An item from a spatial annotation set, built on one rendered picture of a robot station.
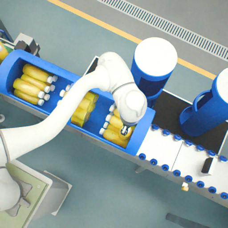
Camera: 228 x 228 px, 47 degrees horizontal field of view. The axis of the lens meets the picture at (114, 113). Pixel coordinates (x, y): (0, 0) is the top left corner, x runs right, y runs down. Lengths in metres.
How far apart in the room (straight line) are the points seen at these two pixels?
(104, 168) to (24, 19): 1.88
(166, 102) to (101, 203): 1.14
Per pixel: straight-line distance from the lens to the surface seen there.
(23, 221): 1.55
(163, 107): 2.57
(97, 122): 1.63
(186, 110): 2.60
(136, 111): 0.91
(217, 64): 3.11
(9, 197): 1.36
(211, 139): 2.62
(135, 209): 2.55
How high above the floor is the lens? 2.53
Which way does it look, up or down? 73 degrees down
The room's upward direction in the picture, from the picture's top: 7 degrees clockwise
